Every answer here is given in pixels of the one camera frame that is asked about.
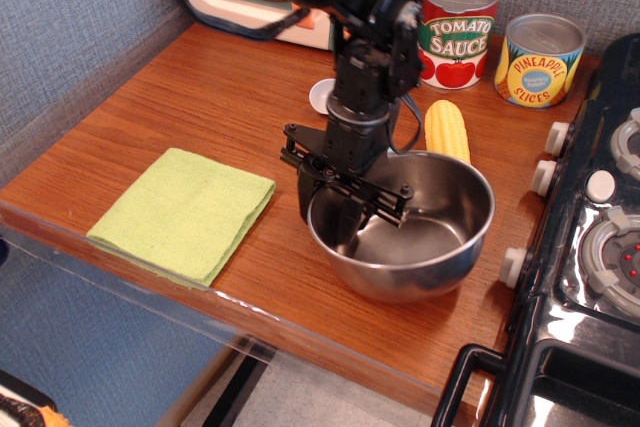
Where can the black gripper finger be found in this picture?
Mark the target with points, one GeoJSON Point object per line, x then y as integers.
{"type": "Point", "coordinates": [309, 181]}
{"type": "Point", "coordinates": [354, 215]}

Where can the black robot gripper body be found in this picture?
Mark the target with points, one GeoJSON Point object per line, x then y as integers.
{"type": "Point", "coordinates": [347, 149]}

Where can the stainless steel pan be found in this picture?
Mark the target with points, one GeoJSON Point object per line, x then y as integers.
{"type": "Point", "coordinates": [435, 247]}

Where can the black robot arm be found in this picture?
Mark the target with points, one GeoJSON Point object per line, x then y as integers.
{"type": "Point", "coordinates": [376, 66]}

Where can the yellow toy corn cob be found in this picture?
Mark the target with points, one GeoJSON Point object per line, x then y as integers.
{"type": "Point", "coordinates": [445, 131]}

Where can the green folded cloth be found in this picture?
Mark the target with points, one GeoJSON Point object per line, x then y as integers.
{"type": "Point", "coordinates": [184, 217]}

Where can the tomato sauce can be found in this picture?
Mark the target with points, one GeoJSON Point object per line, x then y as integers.
{"type": "Point", "coordinates": [454, 40]}

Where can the pineapple slices can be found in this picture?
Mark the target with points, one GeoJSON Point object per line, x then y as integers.
{"type": "Point", "coordinates": [539, 58]}

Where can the clear acrylic edge guard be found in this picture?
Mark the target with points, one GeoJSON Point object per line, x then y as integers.
{"type": "Point", "coordinates": [226, 318]}

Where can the black toy stove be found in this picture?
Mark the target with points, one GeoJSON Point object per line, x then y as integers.
{"type": "Point", "coordinates": [572, 357]}

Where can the orange object bottom left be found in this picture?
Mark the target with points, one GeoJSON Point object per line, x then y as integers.
{"type": "Point", "coordinates": [53, 418]}

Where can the white spoon teal handle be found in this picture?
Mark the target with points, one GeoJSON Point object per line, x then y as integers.
{"type": "Point", "coordinates": [319, 95]}

